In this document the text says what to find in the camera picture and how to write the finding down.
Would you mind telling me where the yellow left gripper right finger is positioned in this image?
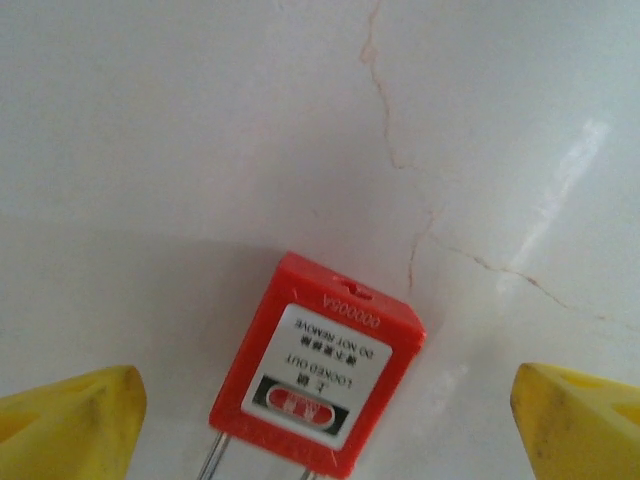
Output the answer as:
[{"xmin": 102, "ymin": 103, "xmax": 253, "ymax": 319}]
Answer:
[{"xmin": 508, "ymin": 361, "xmax": 640, "ymax": 480}]

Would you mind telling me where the red safety padlock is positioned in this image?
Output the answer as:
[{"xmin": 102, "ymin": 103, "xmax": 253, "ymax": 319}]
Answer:
[{"xmin": 197, "ymin": 250, "xmax": 429, "ymax": 480}]

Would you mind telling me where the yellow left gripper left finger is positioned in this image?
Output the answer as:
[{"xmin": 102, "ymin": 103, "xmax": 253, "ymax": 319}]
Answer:
[{"xmin": 0, "ymin": 365, "xmax": 148, "ymax": 480}]

